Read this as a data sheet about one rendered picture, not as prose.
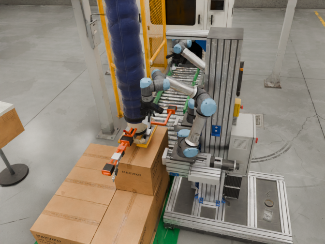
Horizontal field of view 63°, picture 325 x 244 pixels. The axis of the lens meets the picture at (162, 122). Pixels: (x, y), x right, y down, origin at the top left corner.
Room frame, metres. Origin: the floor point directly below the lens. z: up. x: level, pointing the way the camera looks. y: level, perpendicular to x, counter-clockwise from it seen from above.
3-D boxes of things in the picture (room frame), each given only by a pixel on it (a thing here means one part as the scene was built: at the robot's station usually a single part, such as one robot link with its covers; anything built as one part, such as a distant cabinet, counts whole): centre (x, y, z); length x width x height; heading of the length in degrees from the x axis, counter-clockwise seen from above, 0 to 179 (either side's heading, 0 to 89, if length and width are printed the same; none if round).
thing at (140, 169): (2.00, 0.23, 0.74); 0.60 x 0.40 x 0.40; 162
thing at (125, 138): (1.78, 0.32, 1.18); 0.10 x 0.08 x 0.06; 71
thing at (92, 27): (3.34, 0.78, 1.62); 0.20 x 0.05 x 0.30; 163
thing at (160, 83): (1.59, 0.00, 1.82); 0.11 x 0.11 x 0.08; 9
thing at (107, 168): (1.45, 0.44, 1.18); 0.08 x 0.07 x 0.05; 161
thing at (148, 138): (1.98, 0.15, 1.08); 0.34 x 0.10 x 0.05; 161
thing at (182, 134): (1.73, -0.18, 1.20); 0.13 x 0.12 x 0.14; 9
